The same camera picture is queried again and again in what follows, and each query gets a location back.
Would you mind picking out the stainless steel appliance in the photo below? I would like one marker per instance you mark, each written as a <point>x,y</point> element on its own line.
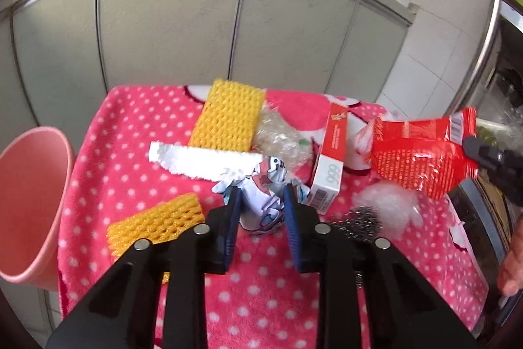
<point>490,46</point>

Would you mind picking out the grey kitchen counter cabinet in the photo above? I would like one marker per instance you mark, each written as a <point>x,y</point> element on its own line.
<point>171,30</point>

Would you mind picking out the pink plastic bin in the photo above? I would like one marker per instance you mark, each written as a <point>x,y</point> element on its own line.
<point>28,202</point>

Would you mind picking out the printed wrapper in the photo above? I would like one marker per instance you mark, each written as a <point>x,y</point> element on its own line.
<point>261,202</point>

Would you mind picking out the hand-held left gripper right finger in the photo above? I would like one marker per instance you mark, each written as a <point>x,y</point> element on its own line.
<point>292,226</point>

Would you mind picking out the red snack bag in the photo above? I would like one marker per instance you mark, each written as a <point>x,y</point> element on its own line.
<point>416,157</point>

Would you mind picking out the person's right hand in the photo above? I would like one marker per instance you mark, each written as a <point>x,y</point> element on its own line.
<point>511,271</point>

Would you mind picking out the steel wool scrubber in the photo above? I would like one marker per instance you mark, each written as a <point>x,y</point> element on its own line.
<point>355,226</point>

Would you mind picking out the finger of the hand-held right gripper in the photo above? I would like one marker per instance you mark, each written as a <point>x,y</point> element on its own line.
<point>480,152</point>

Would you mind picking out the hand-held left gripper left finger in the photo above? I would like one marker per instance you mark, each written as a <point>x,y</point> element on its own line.
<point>232,220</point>

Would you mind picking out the small yellow foam net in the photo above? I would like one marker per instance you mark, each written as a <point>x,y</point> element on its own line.
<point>163,218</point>

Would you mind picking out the red and white carton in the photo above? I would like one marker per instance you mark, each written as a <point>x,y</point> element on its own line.
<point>331,152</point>

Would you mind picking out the pink polka dot blanket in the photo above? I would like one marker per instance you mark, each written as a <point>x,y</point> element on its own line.
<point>135,152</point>

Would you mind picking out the clear crumpled plastic wrap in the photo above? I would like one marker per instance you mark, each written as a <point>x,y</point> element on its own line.
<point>278,136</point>

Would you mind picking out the large yellow foam net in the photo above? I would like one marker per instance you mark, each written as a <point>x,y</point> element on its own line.
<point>229,116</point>

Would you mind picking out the white plastic bag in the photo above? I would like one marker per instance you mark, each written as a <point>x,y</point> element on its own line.
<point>388,206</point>

